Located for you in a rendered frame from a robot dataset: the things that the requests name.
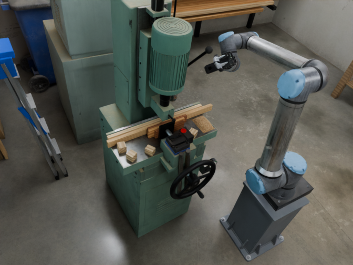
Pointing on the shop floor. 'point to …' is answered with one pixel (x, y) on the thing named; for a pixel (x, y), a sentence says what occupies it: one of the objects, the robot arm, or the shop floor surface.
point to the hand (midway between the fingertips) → (214, 62)
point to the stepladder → (28, 108)
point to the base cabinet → (144, 194)
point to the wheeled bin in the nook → (34, 40)
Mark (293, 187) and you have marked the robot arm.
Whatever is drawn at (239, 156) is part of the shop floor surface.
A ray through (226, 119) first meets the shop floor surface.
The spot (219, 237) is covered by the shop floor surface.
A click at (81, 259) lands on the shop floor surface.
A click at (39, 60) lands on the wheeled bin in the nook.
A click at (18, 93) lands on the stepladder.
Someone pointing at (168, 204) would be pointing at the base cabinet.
